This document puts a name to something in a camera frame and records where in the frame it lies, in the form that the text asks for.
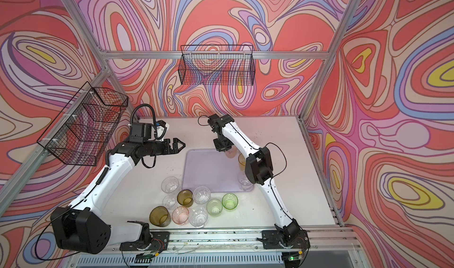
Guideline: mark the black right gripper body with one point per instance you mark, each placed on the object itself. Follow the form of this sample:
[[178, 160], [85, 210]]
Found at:
[[221, 140]]

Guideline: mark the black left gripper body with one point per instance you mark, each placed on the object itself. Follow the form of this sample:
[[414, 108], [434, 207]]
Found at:
[[156, 147]]

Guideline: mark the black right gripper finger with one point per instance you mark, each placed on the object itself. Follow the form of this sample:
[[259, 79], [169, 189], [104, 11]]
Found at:
[[228, 147], [219, 147]]

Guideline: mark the pink dimpled cup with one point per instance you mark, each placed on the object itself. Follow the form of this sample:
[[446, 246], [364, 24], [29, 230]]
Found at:
[[232, 152]]

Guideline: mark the yellow clear plastic cup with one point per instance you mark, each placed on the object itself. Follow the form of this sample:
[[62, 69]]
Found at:
[[242, 162]]

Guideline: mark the clear faceted glass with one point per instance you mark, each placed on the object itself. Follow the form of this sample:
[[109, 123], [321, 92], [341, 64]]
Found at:
[[244, 183]]

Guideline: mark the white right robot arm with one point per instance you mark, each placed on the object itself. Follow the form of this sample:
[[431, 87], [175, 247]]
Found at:
[[259, 171]]

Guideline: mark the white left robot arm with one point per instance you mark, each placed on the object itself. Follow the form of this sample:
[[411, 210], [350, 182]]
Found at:
[[80, 227]]

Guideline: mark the lilac plastic tray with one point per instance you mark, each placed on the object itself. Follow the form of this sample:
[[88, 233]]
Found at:
[[213, 169]]

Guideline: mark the clear glass near tray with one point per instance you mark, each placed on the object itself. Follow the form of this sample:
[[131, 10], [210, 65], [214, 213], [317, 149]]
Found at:
[[170, 185]]

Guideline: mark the clear textured glass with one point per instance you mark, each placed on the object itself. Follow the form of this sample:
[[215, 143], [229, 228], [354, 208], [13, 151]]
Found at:
[[201, 195]]

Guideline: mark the olive brown glass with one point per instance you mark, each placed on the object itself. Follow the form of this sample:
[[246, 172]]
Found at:
[[185, 198]]

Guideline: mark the bright green glass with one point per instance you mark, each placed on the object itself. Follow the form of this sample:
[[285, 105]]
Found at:
[[230, 201]]

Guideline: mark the small clear glass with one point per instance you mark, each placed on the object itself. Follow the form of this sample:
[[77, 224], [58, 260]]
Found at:
[[169, 202]]

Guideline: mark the light green dimpled cup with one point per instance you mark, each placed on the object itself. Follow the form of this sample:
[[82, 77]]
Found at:
[[214, 207]]

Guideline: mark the large olive green glass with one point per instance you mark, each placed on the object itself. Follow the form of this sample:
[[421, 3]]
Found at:
[[160, 217]]

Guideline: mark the pink clear glass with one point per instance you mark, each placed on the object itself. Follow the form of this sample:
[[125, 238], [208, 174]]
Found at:
[[180, 215]]

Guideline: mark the clear ribbed glass front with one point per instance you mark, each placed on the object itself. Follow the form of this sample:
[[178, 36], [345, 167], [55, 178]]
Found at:
[[198, 217]]

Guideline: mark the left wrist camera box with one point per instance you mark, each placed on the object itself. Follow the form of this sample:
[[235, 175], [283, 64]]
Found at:
[[141, 133]]

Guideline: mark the black wire basket back wall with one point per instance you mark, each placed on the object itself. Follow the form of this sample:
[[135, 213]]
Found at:
[[219, 65]]

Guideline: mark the black wire basket wall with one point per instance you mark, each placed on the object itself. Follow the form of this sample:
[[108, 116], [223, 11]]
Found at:
[[79, 135], [219, 65]]

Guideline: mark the black wire basket left wall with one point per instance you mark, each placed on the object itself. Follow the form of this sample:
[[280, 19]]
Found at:
[[79, 135]]

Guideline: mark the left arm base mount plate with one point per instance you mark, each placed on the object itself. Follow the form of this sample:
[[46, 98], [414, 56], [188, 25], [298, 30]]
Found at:
[[157, 242]]

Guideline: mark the aluminium front rail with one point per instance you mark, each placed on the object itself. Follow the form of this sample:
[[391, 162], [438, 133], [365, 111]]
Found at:
[[215, 239]]

